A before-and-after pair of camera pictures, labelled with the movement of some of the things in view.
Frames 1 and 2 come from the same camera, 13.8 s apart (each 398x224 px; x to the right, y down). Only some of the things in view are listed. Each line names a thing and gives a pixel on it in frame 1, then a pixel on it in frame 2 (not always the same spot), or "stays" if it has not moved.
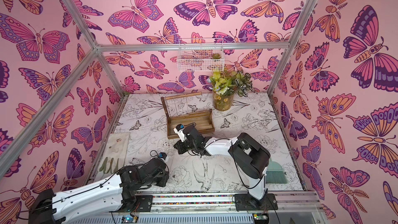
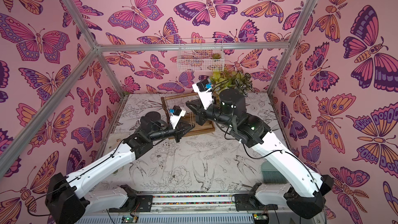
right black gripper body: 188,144 → 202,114
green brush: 274,173 stays
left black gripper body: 161,179 → 167,134
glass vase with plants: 225,85 stays
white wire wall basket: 200,55 stays
